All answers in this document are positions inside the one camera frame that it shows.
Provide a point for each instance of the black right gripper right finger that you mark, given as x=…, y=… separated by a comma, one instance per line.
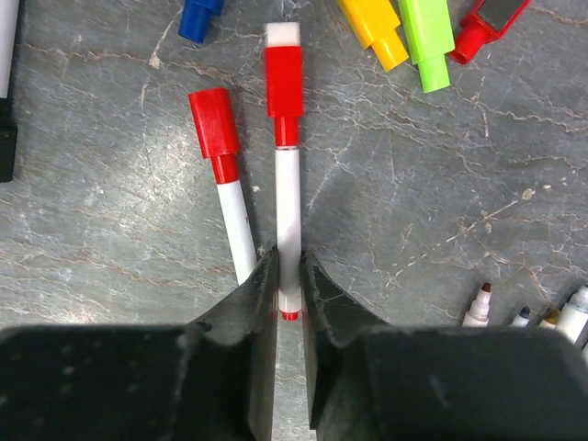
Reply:
x=336, y=360

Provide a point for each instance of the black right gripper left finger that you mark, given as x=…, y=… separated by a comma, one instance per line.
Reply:
x=230, y=377

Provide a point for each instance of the white marker green cap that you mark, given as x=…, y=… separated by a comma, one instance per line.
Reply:
x=574, y=315

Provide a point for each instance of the white marker red eraser cap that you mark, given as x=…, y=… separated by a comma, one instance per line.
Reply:
x=284, y=98

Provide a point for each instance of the white marker yellow cap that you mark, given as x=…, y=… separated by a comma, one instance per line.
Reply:
x=550, y=319

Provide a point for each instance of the white marker black cap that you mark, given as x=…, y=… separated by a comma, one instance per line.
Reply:
x=8, y=135

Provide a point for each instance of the uncapped white marker red end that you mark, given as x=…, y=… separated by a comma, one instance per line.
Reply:
x=478, y=313

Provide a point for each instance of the uncapped white marker blue end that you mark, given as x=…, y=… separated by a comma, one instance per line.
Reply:
x=522, y=318

